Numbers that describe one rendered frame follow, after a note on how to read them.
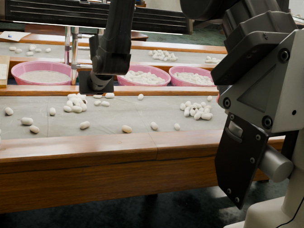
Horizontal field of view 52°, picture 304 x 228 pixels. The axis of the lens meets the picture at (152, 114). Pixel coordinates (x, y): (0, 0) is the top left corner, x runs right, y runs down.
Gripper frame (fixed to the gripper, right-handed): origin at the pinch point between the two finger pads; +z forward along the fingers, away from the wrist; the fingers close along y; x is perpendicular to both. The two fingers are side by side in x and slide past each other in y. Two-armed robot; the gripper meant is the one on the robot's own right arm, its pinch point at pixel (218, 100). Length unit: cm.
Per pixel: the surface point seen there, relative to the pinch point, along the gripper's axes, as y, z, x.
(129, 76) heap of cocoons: 17, 45, -24
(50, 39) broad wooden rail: 49, 81, -58
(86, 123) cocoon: 45.0, 9.1, 4.2
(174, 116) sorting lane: 10.3, 15.1, 2.3
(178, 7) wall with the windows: -240, 443, -314
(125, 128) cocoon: 32.6, 6.6, 7.1
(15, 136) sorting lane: 66, 8, 7
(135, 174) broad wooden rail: 32.7, 1.6, 22.2
